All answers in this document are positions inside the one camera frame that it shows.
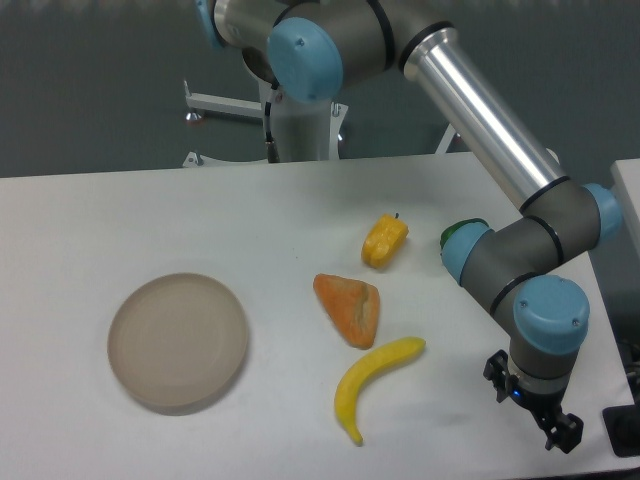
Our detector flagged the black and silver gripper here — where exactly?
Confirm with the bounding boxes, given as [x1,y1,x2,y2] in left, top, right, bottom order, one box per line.
[483,350,584,454]

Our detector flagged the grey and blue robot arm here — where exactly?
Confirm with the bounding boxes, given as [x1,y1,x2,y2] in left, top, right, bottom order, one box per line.
[196,1,622,452]

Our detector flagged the green pepper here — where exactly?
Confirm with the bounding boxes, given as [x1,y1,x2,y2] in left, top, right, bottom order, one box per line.
[440,218,490,258]

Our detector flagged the yellow pepper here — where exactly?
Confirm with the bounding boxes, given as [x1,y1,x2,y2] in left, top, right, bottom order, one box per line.
[361,214,409,269]

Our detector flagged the black device at table edge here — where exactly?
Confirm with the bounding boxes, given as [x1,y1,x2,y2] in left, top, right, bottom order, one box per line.
[602,405,639,458]

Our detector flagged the yellow banana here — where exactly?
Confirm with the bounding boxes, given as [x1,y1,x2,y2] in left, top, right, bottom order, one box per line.
[333,336,426,447]

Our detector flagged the orange carrot wedge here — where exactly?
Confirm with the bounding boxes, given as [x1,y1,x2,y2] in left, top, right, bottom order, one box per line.
[313,274,381,349]

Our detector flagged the white side table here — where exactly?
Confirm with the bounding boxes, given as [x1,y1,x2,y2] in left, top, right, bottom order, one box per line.
[611,159,640,242]

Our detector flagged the round beige plate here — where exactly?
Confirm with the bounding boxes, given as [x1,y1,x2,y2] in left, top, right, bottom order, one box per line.
[107,273,249,416]

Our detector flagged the black cable on pedestal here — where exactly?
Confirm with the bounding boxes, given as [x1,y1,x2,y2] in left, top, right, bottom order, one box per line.
[263,82,281,164]

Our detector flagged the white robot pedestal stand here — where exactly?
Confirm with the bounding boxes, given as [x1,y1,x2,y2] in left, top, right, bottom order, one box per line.
[183,80,466,168]

